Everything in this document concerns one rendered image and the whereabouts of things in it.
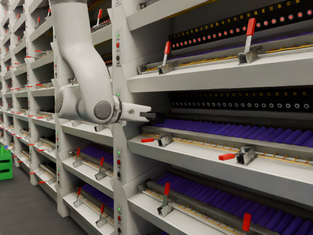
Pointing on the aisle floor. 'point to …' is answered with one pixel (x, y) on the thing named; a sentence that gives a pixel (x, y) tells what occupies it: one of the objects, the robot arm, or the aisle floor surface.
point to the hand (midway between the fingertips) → (155, 117)
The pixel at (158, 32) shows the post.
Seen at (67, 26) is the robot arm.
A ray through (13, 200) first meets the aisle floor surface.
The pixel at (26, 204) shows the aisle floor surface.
